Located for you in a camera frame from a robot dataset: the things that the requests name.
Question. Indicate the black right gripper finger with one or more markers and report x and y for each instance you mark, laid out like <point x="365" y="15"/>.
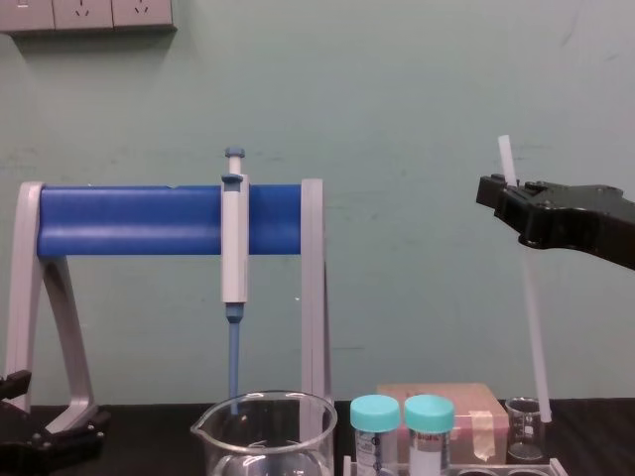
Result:
<point x="521" y="218"/>
<point x="488" y="191"/>

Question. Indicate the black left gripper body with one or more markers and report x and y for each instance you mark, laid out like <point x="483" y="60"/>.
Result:
<point x="44" y="458"/>

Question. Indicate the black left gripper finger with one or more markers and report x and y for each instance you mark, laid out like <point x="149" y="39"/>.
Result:
<point x="74" y="429"/>
<point x="15" y="389"/>

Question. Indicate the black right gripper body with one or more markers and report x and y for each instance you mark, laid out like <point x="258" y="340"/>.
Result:
<point x="600" y="223"/>

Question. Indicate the white stirring rod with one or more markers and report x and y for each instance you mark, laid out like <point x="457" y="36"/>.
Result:
<point x="535" y="322"/>

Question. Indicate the brown cardboard box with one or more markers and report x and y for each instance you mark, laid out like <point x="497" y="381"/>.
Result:
<point x="461" y="396"/>

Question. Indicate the blue and grey pipette stand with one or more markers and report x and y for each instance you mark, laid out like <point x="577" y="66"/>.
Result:
<point x="129" y="220"/>

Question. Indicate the small glass beaker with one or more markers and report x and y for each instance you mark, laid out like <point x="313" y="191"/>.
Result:
<point x="525" y="431"/>

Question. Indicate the teal-capped sample tube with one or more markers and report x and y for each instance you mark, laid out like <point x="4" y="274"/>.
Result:
<point x="374" y="411"/>
<point x="429" y="411"/>

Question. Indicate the beige masking tape strip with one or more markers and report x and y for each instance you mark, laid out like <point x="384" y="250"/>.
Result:
<point x="483" y="434"/>

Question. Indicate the large glass beaker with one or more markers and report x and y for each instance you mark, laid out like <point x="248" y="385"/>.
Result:
<point x="307" y="436"/>

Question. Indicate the white and blue pipette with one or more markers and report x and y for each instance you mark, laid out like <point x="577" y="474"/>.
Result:
<point x="234" y="248"/>

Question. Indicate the white wall socket panel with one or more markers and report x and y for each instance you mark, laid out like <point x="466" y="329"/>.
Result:
<point x="84" y="14"/>

